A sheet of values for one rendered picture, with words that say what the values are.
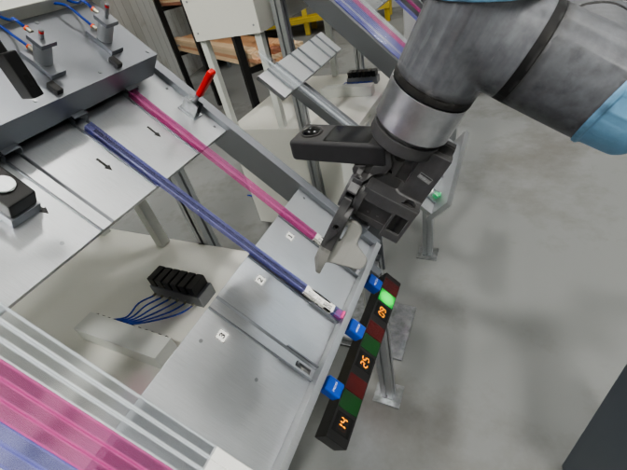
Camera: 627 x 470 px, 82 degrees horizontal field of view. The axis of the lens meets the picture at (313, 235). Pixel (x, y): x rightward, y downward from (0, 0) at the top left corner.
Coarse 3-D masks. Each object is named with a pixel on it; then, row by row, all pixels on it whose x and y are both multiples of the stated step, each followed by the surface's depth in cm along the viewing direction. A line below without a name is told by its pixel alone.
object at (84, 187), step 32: (128, 96) 63; (160, 96) 67; (64, 128) 55; (128, 128) 60; (160, 128) 63; (192, 128) 67; (0, 160) 48; (32, 160) 50; (64, 160) 52; (96, 160) 55; (160, 160) 60; (64, 192) 50; (96, 192) 52; (128, 192) 55; (0, 224) 45; (32, 224) 46; (64, 224) 48; (96, 224) 50; (0, 256) 43; (32, 256) 45; (64, 256) 46; (0, 288) 42; (32, 288) 43
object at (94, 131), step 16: (96, 128) 56; (112, 144) 56; (128, 160) 56; (160, 176) 57; (176, 192) 57; (192, 208) 58; (224, 224) 59; (240, 240) 59; (256, 256) 59; (288, 272) 60; (304, 288) 60
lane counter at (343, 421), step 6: (342, 414) 56; (336, 420) 55; (342, 420) 55; (348, 420) 56; (336, 426) 54; (342, 426) 55; (348, 426) 55; (336, 432) 54; (342, 432) 54; (348, 432) 55
